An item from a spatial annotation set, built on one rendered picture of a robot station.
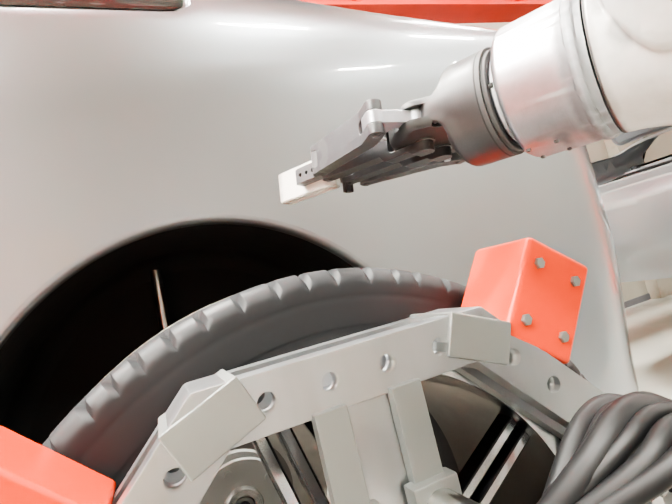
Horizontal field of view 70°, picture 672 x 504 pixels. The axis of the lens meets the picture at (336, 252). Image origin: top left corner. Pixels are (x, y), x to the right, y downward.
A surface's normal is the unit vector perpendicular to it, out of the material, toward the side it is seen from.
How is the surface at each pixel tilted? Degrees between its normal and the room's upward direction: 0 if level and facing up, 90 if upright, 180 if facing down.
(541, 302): 90
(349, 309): 90
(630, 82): 122
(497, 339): 90
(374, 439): 90
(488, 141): 136
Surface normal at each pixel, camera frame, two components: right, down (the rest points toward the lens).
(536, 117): -0.43, 0.64
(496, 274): -0.88, -0.40
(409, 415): 0.35, -0.15
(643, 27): -0.73, 0.49
